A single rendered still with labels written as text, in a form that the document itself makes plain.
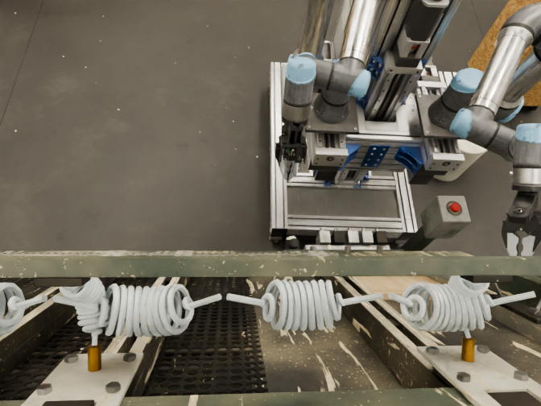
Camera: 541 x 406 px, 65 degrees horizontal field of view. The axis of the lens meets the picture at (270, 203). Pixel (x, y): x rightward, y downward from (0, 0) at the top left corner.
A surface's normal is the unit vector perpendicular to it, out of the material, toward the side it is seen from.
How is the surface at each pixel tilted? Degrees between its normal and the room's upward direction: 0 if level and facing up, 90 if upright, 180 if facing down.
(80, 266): 31
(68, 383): 59
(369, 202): 0
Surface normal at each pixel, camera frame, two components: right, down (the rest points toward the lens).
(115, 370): 0.02, -1.00
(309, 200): 0.08, -0.45
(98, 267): 0.09, 0.07
